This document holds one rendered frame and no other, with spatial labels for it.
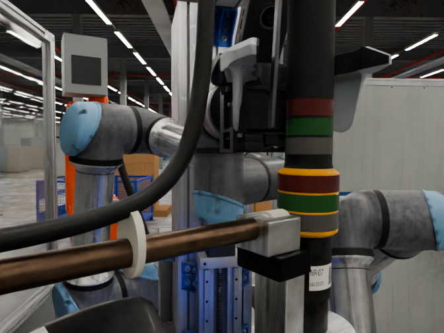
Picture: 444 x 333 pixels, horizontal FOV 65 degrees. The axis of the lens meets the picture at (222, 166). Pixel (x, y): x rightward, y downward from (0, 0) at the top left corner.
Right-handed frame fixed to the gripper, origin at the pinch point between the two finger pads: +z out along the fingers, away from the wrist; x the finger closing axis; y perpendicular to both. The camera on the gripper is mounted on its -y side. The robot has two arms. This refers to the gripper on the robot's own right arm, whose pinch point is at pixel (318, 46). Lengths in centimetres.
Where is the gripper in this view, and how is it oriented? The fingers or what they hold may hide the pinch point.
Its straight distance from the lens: 25.3
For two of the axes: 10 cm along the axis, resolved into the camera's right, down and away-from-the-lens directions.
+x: -9.7, 0.1, -2.3
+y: 0.0, 10.0, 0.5
